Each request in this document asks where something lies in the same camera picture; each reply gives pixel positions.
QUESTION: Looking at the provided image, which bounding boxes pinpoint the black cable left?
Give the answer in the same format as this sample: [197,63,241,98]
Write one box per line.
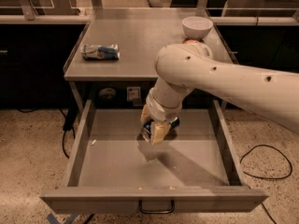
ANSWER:
[15,105,78,159]

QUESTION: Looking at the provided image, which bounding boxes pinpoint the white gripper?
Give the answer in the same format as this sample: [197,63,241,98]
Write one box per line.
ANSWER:
[140,89,182,146]

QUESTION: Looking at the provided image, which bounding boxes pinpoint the blue pepsi can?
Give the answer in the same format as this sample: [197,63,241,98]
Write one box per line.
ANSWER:
[141,117,179,142]

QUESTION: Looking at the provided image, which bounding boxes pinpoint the black floor cable right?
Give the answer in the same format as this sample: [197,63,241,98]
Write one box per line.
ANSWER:
[239,144,293,224]

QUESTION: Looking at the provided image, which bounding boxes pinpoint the metal drawer handle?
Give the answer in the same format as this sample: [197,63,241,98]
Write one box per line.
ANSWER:
[138,200,175,215]

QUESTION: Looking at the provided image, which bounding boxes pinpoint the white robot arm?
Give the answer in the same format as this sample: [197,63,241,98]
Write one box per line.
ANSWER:
[140,42,299,145]

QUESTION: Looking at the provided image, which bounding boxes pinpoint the grey counter cabinet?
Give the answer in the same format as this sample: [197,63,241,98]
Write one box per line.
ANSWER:
[63,7,244,113]

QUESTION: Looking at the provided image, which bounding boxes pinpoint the red apple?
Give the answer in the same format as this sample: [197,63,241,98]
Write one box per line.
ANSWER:
[183,39,201,44]

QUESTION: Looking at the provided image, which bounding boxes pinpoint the white bowl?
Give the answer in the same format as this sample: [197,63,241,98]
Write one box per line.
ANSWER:
[182,16,213,40]

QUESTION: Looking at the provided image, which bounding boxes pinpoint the white wall socket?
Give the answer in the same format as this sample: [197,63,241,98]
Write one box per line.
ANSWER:
[127,87,141,102]

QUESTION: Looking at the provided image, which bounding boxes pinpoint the grey open drawer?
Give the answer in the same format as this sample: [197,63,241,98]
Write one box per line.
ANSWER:
[41,102,267,214]

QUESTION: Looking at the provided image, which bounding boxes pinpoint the round grey knob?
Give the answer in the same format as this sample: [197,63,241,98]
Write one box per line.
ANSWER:
[98,88,116,101]

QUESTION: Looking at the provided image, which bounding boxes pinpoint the blue and white snack bag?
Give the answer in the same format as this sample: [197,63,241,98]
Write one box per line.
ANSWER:
[80,44,120,61]

